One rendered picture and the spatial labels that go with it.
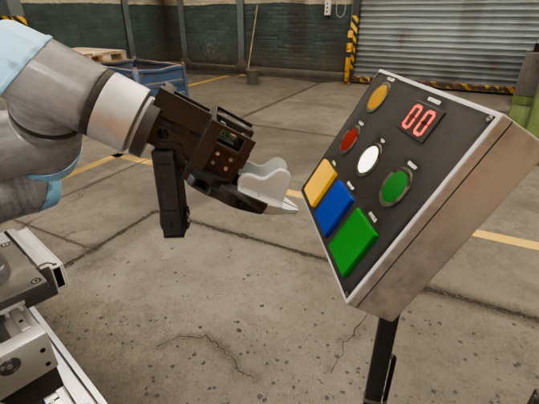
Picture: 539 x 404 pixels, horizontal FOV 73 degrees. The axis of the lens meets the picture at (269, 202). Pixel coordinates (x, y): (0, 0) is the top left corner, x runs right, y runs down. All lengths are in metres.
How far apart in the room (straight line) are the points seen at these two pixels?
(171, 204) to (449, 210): 0.32
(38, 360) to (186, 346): 0.98
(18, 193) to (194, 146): 0.48
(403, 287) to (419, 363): 1.27
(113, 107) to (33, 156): 0.13
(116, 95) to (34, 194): 0.47
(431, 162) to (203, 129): 0.27
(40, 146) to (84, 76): 0.11
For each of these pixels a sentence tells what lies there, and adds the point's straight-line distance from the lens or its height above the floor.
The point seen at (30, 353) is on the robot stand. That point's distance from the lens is 0.83.
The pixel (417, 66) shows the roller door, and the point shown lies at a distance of 7.96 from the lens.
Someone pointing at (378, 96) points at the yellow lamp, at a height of 1.17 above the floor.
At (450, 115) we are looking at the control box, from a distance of 0.50.
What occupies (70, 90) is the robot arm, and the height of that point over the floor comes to 1.23.
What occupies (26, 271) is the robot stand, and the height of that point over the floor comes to 0.82.
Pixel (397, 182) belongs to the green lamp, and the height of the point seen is 1.10.
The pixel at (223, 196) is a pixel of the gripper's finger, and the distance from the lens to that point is 0.41.
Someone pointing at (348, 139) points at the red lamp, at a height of 1.09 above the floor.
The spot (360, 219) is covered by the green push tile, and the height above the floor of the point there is 1.04.
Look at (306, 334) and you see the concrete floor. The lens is 1.76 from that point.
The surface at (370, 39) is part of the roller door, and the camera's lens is 8.06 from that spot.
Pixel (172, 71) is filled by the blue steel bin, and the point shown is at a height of 0.62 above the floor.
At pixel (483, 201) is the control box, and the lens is 0.48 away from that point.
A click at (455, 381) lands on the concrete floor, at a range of 1.76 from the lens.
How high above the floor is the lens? 1.29
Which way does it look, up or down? 27 degrees down
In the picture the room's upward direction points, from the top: straight up
